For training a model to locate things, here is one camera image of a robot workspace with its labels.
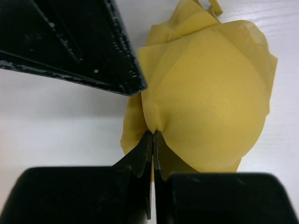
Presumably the yellow bra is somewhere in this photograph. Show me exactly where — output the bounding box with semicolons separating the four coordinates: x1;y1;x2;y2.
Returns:
121;0;278;173

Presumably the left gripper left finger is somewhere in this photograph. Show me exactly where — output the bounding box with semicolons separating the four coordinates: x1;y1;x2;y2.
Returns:
0;131;152;224

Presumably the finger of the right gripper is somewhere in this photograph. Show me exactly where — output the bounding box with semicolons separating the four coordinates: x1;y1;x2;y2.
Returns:
0;0;147;96

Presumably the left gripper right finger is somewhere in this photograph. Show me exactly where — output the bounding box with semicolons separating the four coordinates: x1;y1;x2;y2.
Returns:
153;131;299;224

